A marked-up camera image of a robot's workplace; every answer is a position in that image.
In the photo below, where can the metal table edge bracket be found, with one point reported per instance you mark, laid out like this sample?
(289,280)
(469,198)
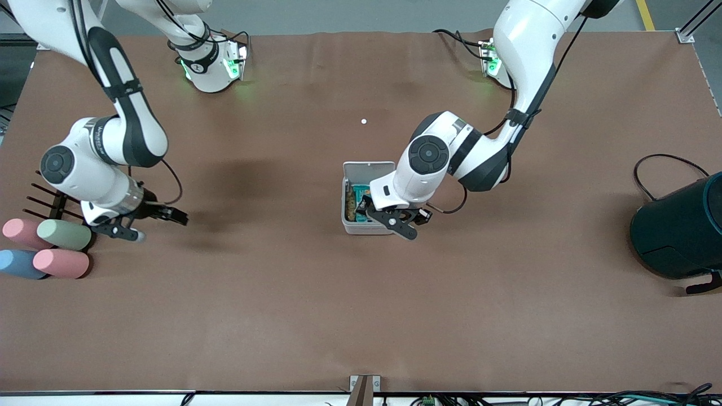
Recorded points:
(364,389)

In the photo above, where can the dark teal pedal trash can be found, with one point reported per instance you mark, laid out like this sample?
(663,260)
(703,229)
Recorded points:
(677,231)

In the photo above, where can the black cup rack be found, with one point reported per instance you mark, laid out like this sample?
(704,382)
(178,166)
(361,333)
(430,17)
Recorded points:
(58,210)

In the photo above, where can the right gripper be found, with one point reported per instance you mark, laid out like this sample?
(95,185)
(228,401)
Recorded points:
(152,208)

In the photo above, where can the black trash can foot pedal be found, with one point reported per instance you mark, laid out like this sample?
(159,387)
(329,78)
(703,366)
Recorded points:
(705,283)

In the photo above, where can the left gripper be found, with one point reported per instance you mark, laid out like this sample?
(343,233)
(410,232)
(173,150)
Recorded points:
(413,213)

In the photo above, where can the white table edge rail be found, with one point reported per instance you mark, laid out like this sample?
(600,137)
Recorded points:
(84,400)

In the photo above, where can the grey open plastic box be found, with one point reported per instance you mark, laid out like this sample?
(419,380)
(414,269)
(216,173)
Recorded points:
(361,171)

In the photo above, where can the brown snack packet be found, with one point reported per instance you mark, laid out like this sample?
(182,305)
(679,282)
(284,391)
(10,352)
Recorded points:
(350,204)

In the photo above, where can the pale green cup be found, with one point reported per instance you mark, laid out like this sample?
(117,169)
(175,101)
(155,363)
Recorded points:
(63,234)

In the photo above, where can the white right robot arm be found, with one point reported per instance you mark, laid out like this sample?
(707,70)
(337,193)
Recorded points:
(107,189)

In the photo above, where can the light blue cup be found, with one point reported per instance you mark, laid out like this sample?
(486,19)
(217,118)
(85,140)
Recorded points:
(17,263)

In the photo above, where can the brown table cover sheet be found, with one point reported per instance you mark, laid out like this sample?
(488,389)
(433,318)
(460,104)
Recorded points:
(282,310)

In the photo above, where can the teal snack packet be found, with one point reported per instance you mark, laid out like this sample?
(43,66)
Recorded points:
(361,192)

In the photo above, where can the pink cup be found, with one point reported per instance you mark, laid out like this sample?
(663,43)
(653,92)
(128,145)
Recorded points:
(20,232)
(60,263)

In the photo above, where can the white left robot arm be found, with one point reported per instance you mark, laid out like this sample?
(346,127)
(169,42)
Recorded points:
(530,39)

